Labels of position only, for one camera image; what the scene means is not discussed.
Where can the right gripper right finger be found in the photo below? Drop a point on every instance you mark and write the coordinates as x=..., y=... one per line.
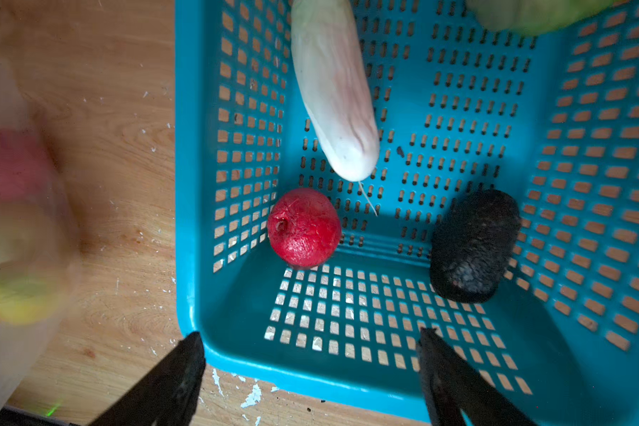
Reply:
x=454, y=392

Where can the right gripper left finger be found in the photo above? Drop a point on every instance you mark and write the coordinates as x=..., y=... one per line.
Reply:
x=168, y=394

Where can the clear zip top bag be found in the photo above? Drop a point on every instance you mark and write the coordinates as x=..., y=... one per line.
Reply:
x=40, y=227

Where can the red fruit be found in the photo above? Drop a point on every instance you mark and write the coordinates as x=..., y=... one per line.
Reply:
x=26, y=168
x=304, y=229

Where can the orange yellow mango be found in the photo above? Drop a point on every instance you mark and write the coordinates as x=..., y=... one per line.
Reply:
x=33, y=289

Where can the dark avocado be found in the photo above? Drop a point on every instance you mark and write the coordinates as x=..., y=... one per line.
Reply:
x=472, y=246

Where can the white radish with leaves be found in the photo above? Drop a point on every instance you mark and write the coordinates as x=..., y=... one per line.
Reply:
x=332, y=80

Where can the green cabbage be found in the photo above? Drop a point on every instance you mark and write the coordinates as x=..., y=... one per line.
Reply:
x=533, y=17

